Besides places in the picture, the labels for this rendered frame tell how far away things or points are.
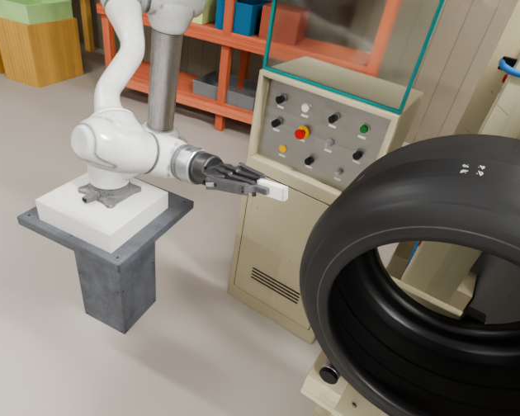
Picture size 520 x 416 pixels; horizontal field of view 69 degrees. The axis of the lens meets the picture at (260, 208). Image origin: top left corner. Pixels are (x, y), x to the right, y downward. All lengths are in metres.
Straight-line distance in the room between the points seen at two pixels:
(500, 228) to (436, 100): 4.08
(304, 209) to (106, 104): 0.97
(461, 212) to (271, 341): 1.61
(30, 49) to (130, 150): 3.99
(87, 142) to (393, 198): 0.58
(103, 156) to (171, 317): 1.41
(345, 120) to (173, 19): 0.68
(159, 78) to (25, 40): 3.47
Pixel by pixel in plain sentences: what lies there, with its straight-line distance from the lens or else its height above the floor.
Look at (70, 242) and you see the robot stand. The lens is 1.59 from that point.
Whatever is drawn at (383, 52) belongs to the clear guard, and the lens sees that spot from 1.36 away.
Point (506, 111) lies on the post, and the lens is 0.94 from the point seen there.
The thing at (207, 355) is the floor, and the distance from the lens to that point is 1.99.
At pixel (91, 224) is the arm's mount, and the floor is 0.74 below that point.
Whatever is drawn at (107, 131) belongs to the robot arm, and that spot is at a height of 1.32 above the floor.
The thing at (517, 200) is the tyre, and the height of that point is 1.45.
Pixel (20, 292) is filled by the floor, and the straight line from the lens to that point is 2.37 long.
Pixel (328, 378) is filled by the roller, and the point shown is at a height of 0.90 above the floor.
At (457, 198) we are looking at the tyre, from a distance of 0.59.
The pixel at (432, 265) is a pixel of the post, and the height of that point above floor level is 1.05.
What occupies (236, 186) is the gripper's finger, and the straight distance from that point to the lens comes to 0.79.
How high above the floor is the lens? 1.68
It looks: 35 degrees down
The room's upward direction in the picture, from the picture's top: 10 degrees clockwise
